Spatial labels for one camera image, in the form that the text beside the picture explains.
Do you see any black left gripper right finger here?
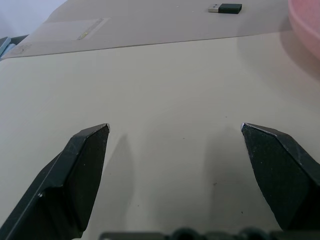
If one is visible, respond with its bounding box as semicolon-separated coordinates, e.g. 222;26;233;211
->
240;122;320;232

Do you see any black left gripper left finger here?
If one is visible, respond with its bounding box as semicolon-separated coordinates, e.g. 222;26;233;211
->
0;123;111;240

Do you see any grey-blue box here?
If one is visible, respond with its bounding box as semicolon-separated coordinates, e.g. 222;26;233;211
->
0;35;29;60

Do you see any pink plastic bowl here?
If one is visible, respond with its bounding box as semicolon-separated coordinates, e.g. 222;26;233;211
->
286;0;320;60

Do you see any black USB dongle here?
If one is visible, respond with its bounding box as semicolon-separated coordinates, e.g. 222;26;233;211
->
207;3;243;15

